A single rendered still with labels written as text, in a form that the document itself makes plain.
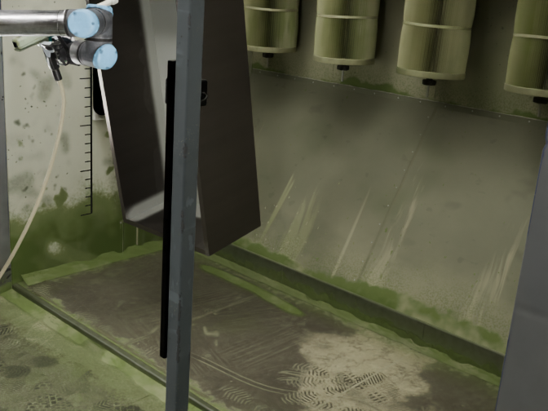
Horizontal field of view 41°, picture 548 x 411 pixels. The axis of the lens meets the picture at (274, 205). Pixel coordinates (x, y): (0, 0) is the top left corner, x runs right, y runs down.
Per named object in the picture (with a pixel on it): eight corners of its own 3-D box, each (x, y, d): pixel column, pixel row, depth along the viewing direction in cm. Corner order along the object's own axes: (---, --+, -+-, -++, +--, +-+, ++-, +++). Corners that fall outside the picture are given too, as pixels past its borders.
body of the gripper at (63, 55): (55, 64, 272) (75, 68, 265) (47, 42, 267) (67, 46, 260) (71, 55, 276) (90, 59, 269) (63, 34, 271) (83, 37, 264)
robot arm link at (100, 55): (120, 41, 256) (119, 70, 259) (97, 37, 264) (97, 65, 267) (99, 42, 249) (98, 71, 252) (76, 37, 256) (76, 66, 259)
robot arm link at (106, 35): (107, 6, 246) (106, 42, 249) (117, 5, 257) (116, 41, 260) (79, 3, 246) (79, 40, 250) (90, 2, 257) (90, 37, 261)
